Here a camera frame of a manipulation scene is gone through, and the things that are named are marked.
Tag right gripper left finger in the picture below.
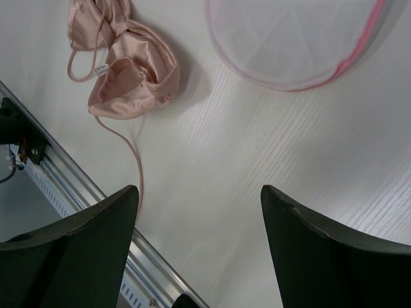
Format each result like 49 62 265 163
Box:
1 185 139 307

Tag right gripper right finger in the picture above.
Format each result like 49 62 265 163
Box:
261 185 410 307

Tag pink garment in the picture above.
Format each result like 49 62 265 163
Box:
66 0 180 222

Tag grey slotted cable duct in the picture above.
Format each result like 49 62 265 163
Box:
9 144 145 308

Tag aluminium front rail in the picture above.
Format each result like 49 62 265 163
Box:
1 84 207 307

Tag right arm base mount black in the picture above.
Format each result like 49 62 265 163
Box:
171 294 199 308

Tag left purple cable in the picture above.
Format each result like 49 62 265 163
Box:
0 153 20 185

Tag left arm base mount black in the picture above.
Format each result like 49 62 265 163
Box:
1 97 49 166

